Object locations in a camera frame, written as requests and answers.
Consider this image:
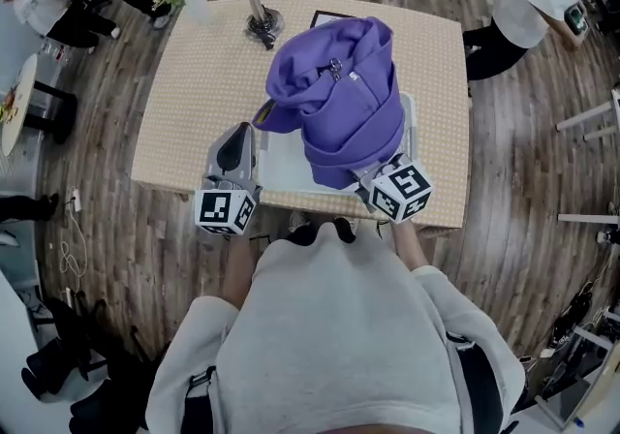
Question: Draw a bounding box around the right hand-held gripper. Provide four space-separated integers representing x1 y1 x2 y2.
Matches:
350 153 434 224

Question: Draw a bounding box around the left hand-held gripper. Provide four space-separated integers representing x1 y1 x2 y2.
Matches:
194 122 264 236

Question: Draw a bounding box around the white plastic laundry basket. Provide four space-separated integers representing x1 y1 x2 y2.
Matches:
256 91 419 197

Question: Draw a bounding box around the purple hooded garment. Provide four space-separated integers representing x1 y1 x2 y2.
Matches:
251 15 407 191

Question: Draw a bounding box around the person's right forearm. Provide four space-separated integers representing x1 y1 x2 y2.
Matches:
388 217 431 274

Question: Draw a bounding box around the person's left forearm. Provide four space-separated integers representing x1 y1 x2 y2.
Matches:
222 232 262 313

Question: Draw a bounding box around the beige checkered tablecloth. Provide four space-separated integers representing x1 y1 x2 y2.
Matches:
130 0 474 231

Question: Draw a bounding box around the person's left shoe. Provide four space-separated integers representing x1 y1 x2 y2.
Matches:
288 209 312 233

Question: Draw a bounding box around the person's grey shirt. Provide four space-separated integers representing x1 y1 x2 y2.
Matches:
144 221 527 434

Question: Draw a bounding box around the white desk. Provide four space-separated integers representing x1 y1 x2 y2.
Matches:
555 87 620 143

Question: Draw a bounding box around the round wooden side table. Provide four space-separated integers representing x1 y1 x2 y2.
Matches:
0 53 79 158

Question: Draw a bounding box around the black office chair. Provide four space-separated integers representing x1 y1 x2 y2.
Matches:
20 297 162 434

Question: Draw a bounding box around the black picture frame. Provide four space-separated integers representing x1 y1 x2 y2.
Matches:
309 9 356 32

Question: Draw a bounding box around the white floor cable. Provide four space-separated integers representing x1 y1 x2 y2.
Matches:
59 208 89 279

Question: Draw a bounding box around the tangle of black cables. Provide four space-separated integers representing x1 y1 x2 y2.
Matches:
541 275 620 402

